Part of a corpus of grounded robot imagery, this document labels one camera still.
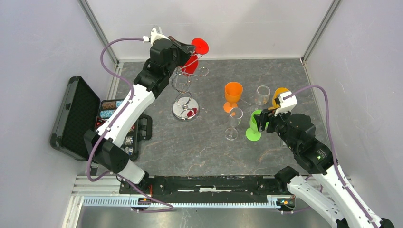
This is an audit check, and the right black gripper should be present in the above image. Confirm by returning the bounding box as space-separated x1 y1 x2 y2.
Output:
253 104 298 151

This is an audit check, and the red wine glass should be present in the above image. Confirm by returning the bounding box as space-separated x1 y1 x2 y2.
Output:
180 38 210 76

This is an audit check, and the green wine glass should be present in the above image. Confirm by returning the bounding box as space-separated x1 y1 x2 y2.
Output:
245 110 262 142

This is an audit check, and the clear wine glass front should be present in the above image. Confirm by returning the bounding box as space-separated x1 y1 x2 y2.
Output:
249 85 271 113

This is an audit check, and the clear wine glass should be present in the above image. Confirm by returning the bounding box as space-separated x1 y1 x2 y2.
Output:
249 85 271 113
225 107 243 141

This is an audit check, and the yellow wine glass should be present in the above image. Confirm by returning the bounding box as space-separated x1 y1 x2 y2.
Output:
272 87 289 109

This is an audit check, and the orange wine glass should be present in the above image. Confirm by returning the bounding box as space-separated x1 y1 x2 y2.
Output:
223 81 243 113

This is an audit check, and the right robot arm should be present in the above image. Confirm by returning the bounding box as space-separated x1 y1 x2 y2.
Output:
251 109 394 228

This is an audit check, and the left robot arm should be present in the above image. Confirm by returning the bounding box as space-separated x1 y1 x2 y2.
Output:
84 36 196 194

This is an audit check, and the chrome wine glass rack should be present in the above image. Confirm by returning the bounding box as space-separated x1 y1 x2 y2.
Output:
171 53 209 122

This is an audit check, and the black poker chip case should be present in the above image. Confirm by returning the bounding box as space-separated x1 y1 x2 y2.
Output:
49 76 153 162

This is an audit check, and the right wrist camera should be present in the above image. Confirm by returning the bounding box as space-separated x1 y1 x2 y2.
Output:
274 91 297 116

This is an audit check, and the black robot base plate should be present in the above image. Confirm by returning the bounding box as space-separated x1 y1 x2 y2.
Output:
137 175 295 204

